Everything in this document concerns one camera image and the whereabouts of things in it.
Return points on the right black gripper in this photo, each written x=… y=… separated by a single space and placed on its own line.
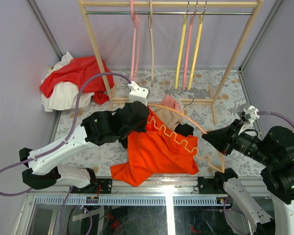
x=221 y=138

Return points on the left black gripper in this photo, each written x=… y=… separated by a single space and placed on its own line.
x=143 y=128

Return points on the orange wavy hanger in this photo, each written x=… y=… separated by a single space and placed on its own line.
x=195 y=150

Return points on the orange t shirt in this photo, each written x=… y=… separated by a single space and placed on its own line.
x=157 y=150

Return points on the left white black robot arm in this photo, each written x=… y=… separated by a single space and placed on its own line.
x=45 y=166

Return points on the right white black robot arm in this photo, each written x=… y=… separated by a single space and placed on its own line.
x=276 y=152

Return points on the yellow hanger left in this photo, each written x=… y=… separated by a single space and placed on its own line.
x=180 y=52

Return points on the yellow hanger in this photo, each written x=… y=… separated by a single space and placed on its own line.
x=197 y=44
x=180 y=52

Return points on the pink hanger left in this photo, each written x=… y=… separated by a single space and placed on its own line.
x=136 y=42

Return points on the pink hanger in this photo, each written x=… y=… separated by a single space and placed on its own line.
x=136 y=42
x=188 y=45

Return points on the beige wooden hanger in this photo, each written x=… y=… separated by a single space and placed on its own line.
x=150 y=21

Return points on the pink hanger right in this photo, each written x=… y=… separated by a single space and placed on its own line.
x=188 y=45

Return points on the yellow hanger right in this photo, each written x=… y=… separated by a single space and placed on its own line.
x=197 y=44

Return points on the white laundry basket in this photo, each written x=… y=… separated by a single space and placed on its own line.
x=182 y=107

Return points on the pink garment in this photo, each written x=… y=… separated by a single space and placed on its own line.
x=170 y=103

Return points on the beige garment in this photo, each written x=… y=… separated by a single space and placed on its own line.
x=169 y=118

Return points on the black garment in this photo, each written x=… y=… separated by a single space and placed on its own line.
x=184 y=130

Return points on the red cloth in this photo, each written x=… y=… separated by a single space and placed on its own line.
x=77 y=72

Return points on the white cloth pile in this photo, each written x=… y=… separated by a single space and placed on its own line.
x=64 y=93

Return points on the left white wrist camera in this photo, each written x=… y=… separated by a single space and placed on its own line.
x=138 y=93

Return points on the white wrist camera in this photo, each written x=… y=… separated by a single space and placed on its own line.
x=248 y=114
x=138 y=93

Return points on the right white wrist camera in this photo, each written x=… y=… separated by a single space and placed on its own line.
x=248 y=114

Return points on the aluminium rail frame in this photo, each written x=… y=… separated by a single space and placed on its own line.
x=260 y=206

